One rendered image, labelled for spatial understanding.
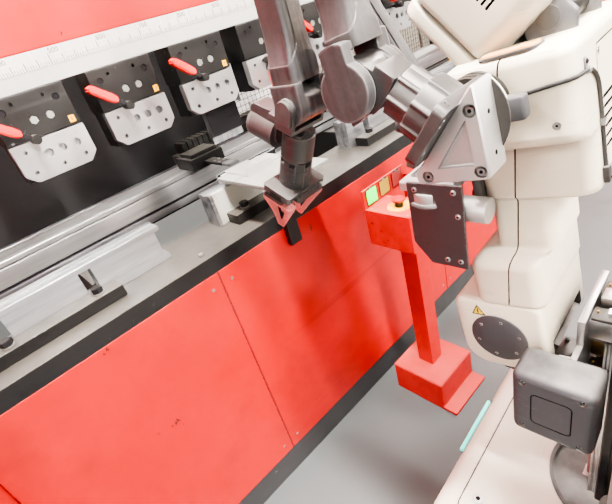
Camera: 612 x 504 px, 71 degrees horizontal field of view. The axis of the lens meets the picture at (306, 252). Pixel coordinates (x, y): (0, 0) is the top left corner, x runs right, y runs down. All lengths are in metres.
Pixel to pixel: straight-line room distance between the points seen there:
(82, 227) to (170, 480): 0.73
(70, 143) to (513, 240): 0.89
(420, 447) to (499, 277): 0.93
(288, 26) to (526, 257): 0.52
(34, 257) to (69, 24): 0.60
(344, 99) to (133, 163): 1.18
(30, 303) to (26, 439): 0.28
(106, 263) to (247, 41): 0.67
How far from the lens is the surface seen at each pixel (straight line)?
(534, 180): 0.73
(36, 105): 1.05
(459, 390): 1.75
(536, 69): 0.62
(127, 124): 1.09
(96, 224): 1.37
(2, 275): 1.36
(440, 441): 1.64
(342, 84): 0.59
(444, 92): 0.56
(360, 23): 0.60
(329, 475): 1.62
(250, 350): 1.27
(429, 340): 1.60
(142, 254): 1.15
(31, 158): 1.04
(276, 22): 0.68
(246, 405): 1.35
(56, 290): 1.11
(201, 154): 1.43
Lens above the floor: 1.35
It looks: 29 degrees down
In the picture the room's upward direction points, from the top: 17 degrees counter-clockwise
